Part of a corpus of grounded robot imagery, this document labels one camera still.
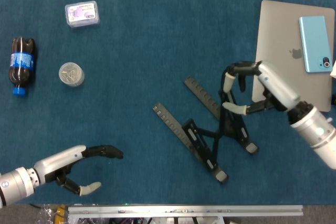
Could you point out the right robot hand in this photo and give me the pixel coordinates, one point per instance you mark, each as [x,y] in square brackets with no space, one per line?
[275,85]

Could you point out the clear plastic bag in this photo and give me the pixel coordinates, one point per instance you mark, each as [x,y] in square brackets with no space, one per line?
[47,214]

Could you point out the clear plastic card box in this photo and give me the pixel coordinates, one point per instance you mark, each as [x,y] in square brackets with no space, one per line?
[82,14]

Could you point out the aluminium profile rail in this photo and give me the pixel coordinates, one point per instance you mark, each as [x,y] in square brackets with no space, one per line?
[183,211]

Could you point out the black folding laptop stand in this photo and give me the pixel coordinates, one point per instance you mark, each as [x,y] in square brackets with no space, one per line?
[210,142]

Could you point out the cola bottle blue label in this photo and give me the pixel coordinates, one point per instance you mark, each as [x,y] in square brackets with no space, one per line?
[22,61]

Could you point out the white cardboard box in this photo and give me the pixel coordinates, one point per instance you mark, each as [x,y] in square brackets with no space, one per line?
[334,70]

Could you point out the clear round jar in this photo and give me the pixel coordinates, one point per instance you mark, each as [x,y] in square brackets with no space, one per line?
[71,74]

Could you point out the grey laptop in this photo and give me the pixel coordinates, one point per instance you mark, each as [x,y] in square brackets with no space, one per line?
[278,37]

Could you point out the light blue smartphone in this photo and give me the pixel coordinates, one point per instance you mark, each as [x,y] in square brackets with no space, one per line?
[315,43]

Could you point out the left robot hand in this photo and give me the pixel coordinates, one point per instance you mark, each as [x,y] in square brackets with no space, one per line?
[57,161]

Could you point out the teal table cloth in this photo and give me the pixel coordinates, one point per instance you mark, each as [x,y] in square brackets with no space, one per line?
[144,51]

